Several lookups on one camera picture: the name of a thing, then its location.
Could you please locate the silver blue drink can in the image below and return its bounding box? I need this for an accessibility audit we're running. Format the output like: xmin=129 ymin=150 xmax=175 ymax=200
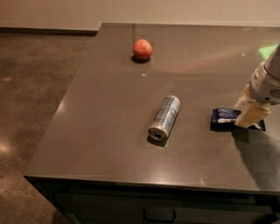
xmin=149 ymin=95 xmax=181 ymax=141

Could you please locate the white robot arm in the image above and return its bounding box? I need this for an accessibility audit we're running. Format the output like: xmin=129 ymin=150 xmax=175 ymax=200
xmin=234 ymin=45 xmax=280 ymax=128

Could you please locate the black drawer handle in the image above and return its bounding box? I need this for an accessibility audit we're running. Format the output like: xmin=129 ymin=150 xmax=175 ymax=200
xmin=143 ymin=208 xmax=177 ymax=224

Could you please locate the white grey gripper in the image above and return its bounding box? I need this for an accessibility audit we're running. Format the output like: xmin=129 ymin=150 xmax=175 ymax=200
xmin=234 ymin=61 xmax=280 ymax=128

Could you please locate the blue rxbar wrapper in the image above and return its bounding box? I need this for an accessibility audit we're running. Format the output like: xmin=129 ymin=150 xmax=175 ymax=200
xmin=210 ymin=108 xmax=267 ymax=132

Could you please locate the dark cabinet drawer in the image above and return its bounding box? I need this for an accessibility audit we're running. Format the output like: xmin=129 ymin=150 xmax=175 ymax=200
xmin=55 ymin=192 xmax=279 ymax=224

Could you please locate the red apple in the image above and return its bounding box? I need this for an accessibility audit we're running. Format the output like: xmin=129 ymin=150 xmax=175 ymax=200
xmin=133 ymin=39 xmax=152 ymax=60

